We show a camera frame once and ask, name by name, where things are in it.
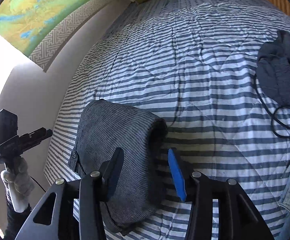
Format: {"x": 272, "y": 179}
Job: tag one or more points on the landscape painting wall hanging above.
{"x": 34, "y": 17}

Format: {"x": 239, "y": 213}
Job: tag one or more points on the person's left hand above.
{"x": 19, "y": 180}

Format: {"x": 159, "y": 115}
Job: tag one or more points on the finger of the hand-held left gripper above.
{"x": 38, "y": 136}

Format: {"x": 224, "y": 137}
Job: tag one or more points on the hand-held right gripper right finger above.
{"x": 177, "y": 175}

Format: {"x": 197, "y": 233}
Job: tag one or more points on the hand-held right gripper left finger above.
{"x": 113, "y": 177}

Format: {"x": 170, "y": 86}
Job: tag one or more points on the grey tweed jacket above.
{"x": 109, "y": 130}

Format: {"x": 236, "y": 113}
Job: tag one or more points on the blue white striped bed quilt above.
{"x": 185, "y": 80}

